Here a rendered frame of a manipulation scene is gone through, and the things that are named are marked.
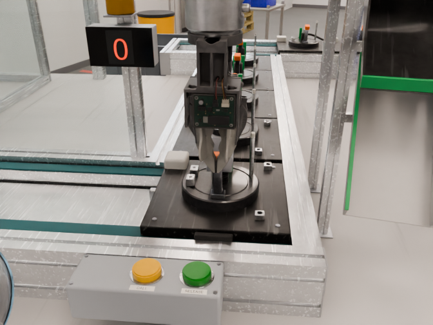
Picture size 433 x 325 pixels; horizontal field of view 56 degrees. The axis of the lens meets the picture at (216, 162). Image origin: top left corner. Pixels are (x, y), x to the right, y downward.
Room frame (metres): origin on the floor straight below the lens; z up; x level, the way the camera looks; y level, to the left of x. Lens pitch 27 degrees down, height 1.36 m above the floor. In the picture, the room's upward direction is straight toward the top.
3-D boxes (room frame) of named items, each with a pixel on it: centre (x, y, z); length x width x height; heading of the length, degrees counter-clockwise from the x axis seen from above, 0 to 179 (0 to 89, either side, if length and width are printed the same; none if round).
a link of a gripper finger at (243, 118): (0.56, -0.02, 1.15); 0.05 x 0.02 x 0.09; 85
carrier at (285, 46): (1.95, -0.40, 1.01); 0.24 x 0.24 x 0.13; 85
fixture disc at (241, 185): (0.65, -0.01, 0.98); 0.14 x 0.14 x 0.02
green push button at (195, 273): (0.43, 0.03, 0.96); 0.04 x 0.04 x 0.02
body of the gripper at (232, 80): (0.54, 0.00, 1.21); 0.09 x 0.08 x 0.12; 175
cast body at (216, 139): (0.66, -0.01, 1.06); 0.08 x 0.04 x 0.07; 175
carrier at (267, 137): (0.90, -0.03, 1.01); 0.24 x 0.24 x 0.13; 85
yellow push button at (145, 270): (0.44, 0.10, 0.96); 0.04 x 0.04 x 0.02
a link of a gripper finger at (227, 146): (0.54, -0.01, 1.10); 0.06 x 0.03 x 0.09; 175
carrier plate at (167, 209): (0.65, -0.01, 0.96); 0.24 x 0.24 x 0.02; 85
